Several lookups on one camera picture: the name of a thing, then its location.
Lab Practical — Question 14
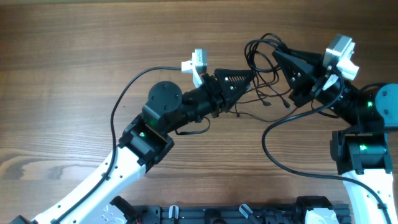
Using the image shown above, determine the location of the black usb cable bundle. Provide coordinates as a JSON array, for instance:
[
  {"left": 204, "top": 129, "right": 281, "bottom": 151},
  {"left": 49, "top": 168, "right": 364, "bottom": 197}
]
[{"left": 229, "top": 32, "right": 299, "bottom": 123}]

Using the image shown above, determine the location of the camera black cable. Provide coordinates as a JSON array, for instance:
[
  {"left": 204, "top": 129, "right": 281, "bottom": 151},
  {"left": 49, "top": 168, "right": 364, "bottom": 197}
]
[
  {"left": 52, "top": 66, "right": 184, "bottom": 224},
  {"left": 261, "top": 74, "right": 392, "bottom": 224}
]

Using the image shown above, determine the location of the right camera black cable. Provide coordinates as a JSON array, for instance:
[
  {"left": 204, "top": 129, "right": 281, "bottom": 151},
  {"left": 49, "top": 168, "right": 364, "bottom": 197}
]
[{"left": 261, "top": 74, "right": 392, "bottom": 224}]

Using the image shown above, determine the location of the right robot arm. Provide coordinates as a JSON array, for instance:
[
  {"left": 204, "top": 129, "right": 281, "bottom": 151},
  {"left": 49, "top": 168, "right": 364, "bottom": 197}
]
[{"left": 272, "top": 47, "right": 397, "bottom": 223}]

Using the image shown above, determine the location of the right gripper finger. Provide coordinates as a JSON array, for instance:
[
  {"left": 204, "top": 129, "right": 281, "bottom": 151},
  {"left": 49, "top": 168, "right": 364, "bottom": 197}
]
[
  {"left": 272, "top": 50, "right": 317, "bottom": 93},
  {"left": 289, "top": 49, "right": 324, "bottom": 66}
]

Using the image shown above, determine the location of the left camera black cable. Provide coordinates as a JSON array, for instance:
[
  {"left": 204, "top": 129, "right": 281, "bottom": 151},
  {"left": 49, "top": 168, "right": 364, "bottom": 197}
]
[{"left": 52, "top": 66, "right": 184, "bottom": 224}]

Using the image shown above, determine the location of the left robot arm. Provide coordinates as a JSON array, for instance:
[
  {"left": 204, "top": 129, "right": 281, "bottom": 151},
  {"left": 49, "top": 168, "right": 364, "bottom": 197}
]
[{"left": 12, "top": 68, "right": 254, "bottom": 224}]

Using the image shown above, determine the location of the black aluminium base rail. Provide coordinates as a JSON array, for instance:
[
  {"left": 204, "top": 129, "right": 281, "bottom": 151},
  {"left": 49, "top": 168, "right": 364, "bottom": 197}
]
[{"left": 108, "top": 195, "right": 352, "bottom": 224}]

